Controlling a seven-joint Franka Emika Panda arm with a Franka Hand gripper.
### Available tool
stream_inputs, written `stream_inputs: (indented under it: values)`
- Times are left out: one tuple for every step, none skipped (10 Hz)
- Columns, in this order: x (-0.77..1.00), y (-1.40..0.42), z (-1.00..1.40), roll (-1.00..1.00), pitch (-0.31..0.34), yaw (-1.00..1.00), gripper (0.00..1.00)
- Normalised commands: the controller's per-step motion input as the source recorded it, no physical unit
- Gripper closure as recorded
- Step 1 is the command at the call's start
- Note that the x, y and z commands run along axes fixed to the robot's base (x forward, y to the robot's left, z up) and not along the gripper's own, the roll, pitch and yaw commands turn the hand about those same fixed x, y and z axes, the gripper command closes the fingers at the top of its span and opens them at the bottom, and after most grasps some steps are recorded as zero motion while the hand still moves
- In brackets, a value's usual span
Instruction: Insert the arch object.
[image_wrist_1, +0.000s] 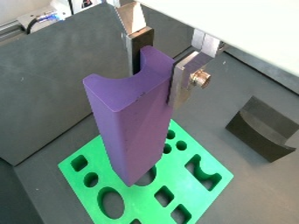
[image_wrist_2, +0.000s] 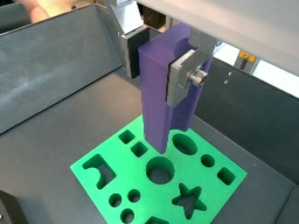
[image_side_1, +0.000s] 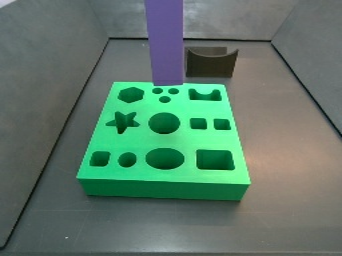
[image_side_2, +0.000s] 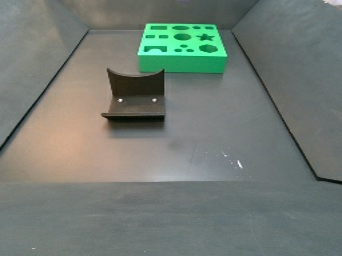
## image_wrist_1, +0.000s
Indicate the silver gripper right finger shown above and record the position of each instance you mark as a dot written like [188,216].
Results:
[189,72]

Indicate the green shape sorter board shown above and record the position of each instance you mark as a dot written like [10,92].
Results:
[189,181]

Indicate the grey upright panel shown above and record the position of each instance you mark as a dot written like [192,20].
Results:
[43,67]

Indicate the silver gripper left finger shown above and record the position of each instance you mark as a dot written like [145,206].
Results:
[140,33]

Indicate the black arch holder block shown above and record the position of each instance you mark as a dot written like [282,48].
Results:
[264,129]

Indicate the purple arch block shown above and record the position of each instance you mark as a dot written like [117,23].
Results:
[133,114]

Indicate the aluminium rail with cables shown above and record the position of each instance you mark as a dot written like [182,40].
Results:
[26,16]

